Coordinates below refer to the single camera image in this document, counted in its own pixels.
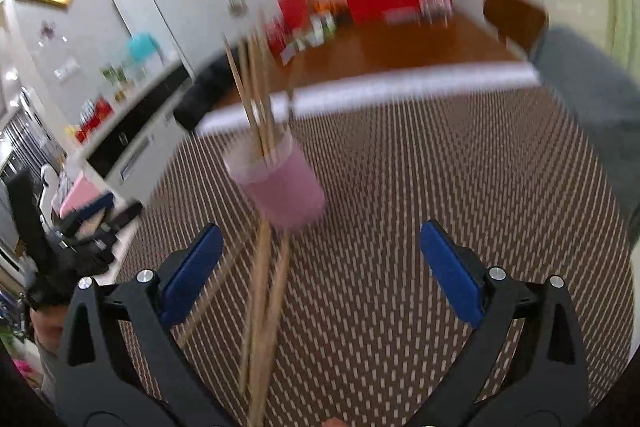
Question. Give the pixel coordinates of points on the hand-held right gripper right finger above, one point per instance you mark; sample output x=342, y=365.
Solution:
x=450, y=272

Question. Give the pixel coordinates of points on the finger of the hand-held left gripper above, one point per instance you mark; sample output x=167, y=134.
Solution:
x=100, y=222
x=25, y=207

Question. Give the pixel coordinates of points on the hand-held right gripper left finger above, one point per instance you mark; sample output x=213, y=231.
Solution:
x=192, y=277

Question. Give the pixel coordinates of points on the thin bamboo chopstick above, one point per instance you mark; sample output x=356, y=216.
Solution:
x=277, y=297
x=215, y=294
x=260, y=332
x=250, y=317

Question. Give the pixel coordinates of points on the pink cup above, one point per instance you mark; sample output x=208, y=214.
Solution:
x=285, y=192

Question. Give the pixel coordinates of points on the pile of wooden chopsticks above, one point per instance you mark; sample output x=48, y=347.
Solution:
x=262, y=132

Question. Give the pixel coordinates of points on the person's left hand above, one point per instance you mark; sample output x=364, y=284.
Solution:
x=47, y=327

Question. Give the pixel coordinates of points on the person's right hand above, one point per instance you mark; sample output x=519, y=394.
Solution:
x=335, y=423

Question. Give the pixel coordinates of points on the pink blanket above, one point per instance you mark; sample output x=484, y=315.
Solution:
x=77, y=194

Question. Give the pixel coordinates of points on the white and black sideboard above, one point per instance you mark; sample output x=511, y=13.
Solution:
x=135, y=132

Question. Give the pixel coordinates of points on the brown dotted tablecloth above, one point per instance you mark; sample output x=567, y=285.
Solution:
x=400, y=167

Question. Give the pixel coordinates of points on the potted green plant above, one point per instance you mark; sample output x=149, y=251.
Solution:
x=117, y=79

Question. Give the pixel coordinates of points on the light blue humidifier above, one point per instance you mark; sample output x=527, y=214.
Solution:
x=145, y=49

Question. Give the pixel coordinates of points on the grey cloth covered chair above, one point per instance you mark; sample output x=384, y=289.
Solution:
x=590, y=82

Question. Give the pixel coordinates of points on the brown wooden chair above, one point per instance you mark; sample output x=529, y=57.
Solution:
x=515, y=19

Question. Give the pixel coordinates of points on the clear snack bag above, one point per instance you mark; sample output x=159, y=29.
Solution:
x=435, y=4

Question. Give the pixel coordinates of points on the green and white box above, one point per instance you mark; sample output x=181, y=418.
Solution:
x=312, y=37

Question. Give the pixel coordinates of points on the small red box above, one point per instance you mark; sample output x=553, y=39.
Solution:
x=294, y=9

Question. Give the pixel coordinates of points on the double wall switch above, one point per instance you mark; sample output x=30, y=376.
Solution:
x=66, y=69

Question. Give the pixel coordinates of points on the butterfly wall decoration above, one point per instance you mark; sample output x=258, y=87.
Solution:
x=47, y=30

